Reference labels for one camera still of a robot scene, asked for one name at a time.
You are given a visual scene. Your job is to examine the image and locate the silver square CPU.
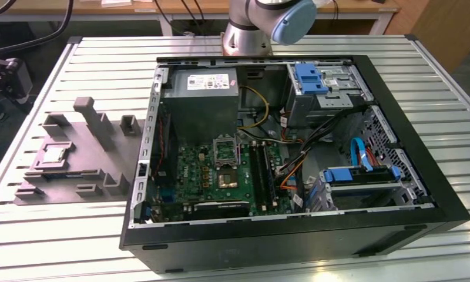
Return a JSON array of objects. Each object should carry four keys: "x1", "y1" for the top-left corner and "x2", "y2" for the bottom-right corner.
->
[{"x1": 41, "y1": 147, "x2": 69, "y2": 163}]

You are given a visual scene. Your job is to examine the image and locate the metal socket cover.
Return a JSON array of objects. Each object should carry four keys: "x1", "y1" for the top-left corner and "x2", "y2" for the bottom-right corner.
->
[{"x1": 212, "y1": 135, "x2": 242, "y2": 170}]

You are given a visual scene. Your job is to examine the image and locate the CPU socket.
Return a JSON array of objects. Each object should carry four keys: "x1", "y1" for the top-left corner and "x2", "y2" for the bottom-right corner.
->
[{"x1": 216, "y1": 167, "x2": 242, "y2": 190}]

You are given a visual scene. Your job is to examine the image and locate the wooden desk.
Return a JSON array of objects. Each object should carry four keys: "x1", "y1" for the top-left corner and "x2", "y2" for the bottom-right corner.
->
[{"x1": 0, "y1": 0, "x2": 401, "y2": 36}]

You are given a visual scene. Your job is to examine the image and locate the grey parts rack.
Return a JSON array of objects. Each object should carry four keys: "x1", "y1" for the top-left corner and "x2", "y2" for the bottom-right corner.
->
[{"x1": 13, "y1": 96, "x2": 148, "y2": 206}]

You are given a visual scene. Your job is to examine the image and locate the RAM stick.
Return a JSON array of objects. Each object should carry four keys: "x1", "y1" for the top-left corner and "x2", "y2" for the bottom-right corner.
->
[{"x1": 41, "y1": 172, "x2": 84, "y2": 179}]

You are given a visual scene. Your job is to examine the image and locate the white box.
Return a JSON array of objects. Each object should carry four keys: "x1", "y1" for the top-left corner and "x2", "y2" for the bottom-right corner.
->
[{"x1": 100, "y1": 0, "x2": 134, "y2": 9}]

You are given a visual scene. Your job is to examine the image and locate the grey power supply unit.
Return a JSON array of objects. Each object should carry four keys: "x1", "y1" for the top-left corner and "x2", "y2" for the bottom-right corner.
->
[{"x1": 160, "y1": 66, "x2": 242, "y2": 147}]

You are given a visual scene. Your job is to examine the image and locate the small blue board connector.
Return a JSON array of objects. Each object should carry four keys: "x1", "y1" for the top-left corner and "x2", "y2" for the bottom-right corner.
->
[{"x1": 158, "y1": 187, "x2": 176, "y2": 204}]

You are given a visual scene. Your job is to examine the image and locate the green motherboard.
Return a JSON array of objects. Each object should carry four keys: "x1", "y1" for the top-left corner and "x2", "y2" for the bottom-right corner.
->
[{"x1": 150, "y1": 129, "x2": 298, "y2": 221}]

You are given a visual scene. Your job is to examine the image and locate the black graphics card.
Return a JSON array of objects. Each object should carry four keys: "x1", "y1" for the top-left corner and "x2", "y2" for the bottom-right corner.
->
[{"x1": 188, "y1": 200, "x2": 252, "y2": 220}]

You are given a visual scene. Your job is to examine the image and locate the black RAM slot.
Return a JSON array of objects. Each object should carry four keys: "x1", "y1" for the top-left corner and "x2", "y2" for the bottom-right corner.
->
[
  {"x1": 250, "y1": 140, "x2": 268, "y2": 210},
  {"x1": 260, "y1": 141, "x2": 280, "y2": 206}
]

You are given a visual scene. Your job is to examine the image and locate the blue plastic drive latch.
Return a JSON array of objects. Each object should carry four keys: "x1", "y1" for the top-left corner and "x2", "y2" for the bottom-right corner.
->
[{"x1": 292, "y1": 62, "x2": 322, "y2": 95}]

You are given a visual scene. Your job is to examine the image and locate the metal drive cage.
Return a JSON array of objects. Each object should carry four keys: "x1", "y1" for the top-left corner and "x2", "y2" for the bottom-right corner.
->
[{"x1": 285, "y1": 62, "x2": 375, "y2": 129}]

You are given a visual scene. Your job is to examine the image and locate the hard disk in blue carrier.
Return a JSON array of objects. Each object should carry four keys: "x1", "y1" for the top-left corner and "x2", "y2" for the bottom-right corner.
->
[{"x1": 321, "y1": 166, "x2": 401, "y2": 185}]

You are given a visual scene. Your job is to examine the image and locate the black open PC case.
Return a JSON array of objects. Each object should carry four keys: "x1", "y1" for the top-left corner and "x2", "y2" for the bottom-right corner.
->
[{"x1": 118, "y1": 54, "x2": 470, "y2": 274}]

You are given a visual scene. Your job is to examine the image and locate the metal disk bay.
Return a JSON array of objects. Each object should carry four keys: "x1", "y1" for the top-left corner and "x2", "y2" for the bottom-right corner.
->
[{"x1": 305, "y1": 176, "x2": 434, "y2": 213}]

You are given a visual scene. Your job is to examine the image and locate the brown wooden cabinet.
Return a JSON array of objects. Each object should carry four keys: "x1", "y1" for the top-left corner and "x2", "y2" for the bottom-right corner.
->
[{"x1": 409, "y1": 0, "x2": 470, "y2": 74}]

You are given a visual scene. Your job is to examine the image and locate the thick black camera cable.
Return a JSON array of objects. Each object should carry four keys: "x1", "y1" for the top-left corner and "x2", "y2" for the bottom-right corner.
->
[{"x1": 0, "y1": 0, "x2": 76, "y2": 56}]

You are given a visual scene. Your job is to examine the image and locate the yellow wire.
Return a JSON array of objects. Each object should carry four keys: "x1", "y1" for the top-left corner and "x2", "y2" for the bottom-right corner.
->
[{"x1": 237, "y1": 84, "x2": 270, "y2": 129}]

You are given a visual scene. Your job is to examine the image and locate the orange wire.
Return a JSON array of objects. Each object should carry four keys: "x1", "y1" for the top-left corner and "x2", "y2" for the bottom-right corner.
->
[{"x1": 278, "y1": 161, "x2": 304, "y2": 193}]

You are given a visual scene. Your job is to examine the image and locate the black wire bundle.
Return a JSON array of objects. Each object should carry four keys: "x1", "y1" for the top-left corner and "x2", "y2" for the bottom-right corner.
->
[{"x1": 276, "y1": 105, "x2": 369, "y2": 177}]

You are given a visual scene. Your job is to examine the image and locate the blue flat wire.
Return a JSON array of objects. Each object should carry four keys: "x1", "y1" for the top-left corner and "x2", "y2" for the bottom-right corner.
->
[{"x1": 349, "y1": 137, "x2": 375, "y2": 173}]

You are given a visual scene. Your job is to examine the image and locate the red wire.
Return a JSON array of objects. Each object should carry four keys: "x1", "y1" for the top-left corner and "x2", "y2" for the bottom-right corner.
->
[{"x1": 366, "y1": 146, "x2": 382, "y2": 170}]

